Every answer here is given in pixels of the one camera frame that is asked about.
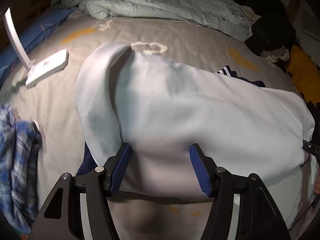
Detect blue plaid cloth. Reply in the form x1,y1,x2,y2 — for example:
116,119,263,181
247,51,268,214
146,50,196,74
0,102,43,235

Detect blue pillow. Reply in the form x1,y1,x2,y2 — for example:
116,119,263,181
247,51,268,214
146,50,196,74
0,7,75,78

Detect pale grey duvet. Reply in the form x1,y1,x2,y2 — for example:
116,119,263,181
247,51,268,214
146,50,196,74
51,0,255,43

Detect yellow cloth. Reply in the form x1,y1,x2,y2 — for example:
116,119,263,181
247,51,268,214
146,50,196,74
286,44,320,103

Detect white and navy varsity jacket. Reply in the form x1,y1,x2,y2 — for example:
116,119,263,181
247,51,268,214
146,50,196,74
75,41,315,200

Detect beige crumpled clothes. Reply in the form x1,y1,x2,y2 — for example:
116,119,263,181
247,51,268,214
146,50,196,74
261,46,290,64

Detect person's right hand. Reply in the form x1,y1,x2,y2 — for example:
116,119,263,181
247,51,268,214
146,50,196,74
313,166,320,195

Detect white desk lamp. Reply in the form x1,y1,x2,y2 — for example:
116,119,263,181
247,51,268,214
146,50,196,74
4,7,69,88

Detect black jacket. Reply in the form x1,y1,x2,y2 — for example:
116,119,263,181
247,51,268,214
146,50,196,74
232,0,297,53

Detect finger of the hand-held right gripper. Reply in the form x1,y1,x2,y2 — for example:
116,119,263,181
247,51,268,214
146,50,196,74
302,140,320,158

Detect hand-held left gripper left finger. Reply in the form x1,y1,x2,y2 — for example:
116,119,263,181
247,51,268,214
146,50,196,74
29,142,132,240

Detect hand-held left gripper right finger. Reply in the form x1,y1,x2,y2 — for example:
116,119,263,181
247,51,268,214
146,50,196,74
189,143,292,240

